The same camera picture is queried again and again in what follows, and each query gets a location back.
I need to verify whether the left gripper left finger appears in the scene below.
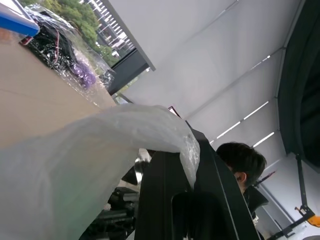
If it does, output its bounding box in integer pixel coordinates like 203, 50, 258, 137
134, 149, 198, 240

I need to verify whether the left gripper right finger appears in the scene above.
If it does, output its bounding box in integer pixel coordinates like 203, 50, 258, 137
191, 127, 260, 240

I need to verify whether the white plastic bag red print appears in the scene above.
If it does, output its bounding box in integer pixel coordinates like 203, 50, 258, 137
0, 103, 201, 240

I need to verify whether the person with black hair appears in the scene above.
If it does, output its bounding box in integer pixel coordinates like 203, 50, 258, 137
216, 141, 270, 240

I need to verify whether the black metal stand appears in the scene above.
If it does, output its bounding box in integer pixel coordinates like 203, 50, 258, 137
274, 152, 320, 238

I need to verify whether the clear plastic bag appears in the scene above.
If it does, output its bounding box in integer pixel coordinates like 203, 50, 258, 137
23, 3, 117, 108

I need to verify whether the dark green curved panel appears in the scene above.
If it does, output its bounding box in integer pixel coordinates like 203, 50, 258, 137
277, 0, 320, 173

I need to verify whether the purple plastic item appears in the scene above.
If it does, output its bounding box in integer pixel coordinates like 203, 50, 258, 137
72, 59, 97, 88

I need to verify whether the clear container blue lid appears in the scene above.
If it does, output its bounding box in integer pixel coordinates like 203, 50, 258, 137
0, 0, 41, 37

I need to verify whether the grey window frame beam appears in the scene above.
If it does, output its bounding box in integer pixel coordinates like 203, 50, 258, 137
102, 0, 157, 96

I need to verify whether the black cord bundle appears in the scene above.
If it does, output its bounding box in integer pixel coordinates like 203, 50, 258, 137
27, 24, 78, 73

